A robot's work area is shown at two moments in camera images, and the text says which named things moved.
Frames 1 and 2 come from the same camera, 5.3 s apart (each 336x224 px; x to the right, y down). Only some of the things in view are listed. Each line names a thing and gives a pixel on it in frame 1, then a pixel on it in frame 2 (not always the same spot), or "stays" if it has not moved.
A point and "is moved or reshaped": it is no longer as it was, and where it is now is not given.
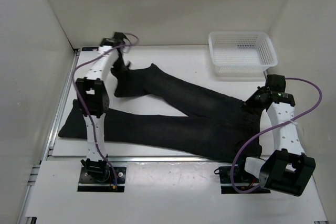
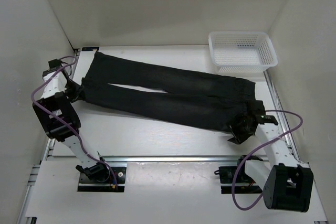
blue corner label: x=88 y=49 stays
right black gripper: x=249 y=105 to x=238 y=136
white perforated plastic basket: x=241 y=53 stays
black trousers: x=217 y=125 is moved or reshaped
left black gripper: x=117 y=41 to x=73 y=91
